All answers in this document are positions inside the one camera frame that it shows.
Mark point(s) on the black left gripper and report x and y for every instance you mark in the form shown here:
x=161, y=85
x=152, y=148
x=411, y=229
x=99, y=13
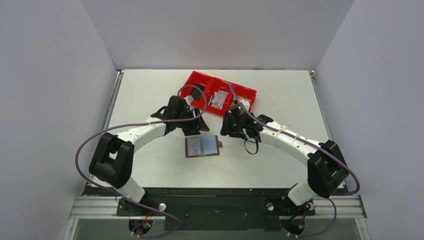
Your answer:
x=197, y=125

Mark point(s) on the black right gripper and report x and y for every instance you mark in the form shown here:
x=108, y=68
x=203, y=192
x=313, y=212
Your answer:
x=232, y=125

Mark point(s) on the brown leather card holder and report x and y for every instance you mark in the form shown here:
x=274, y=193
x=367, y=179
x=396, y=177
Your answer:
x=210, y=146

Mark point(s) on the grey credit card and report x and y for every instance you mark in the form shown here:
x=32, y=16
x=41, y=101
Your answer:
x=194, y=146

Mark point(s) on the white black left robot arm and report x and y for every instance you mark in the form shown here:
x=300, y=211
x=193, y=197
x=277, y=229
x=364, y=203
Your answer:
x=112, y=161

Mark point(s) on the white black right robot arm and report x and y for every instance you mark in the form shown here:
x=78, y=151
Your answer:
x=324, y=161

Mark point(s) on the yellow card in bin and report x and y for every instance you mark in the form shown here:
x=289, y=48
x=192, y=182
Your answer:
x=243, y=102

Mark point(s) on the black card in bin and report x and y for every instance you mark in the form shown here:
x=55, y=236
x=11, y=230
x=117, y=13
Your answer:
x=196, y=92

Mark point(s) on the white grey cards in bin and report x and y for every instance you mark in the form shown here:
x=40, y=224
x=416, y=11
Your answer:
x=218, y=99

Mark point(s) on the red three-compartment plastic bin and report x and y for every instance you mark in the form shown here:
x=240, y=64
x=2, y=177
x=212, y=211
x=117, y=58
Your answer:
x=212, y=85

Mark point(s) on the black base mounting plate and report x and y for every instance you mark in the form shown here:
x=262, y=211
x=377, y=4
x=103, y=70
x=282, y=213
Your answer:
x=279, y=213

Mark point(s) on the aluminium front rail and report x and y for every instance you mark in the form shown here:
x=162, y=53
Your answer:
x=107, y=207

